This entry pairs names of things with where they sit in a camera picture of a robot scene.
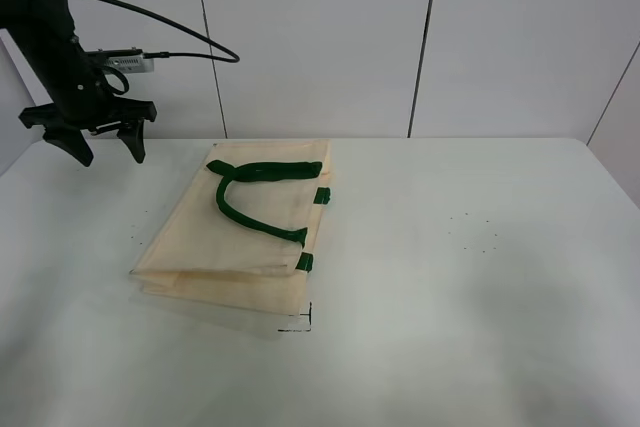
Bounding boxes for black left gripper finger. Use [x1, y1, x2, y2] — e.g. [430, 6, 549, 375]
[117, 119, 146, 163]
[43, 127, 94, 166]

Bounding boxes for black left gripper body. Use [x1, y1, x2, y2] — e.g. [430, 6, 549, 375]
[19, 50, 156, 132]

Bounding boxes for cream linen bag green handles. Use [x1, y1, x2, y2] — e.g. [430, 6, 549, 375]
[130, 139, 331, 316]

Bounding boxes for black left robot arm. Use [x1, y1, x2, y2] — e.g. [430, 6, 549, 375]
[1, 0, 157, 167]

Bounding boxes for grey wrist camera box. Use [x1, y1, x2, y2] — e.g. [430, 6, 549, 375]
[87, 48, 154, 74]

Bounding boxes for black camera cable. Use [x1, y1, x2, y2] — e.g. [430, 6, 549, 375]
[62, 0, 241, 96]

